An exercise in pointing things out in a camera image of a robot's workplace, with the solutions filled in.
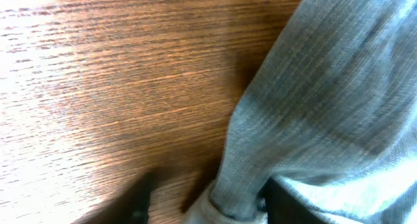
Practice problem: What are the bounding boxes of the light blue denim shorts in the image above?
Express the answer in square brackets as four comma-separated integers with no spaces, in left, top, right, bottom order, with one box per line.
[184,0,416,224]

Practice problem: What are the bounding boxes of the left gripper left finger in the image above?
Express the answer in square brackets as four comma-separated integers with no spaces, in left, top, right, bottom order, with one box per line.
[80,173,156,224]

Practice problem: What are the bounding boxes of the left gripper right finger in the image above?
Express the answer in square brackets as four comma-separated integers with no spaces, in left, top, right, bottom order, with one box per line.
[262,178,325,224]

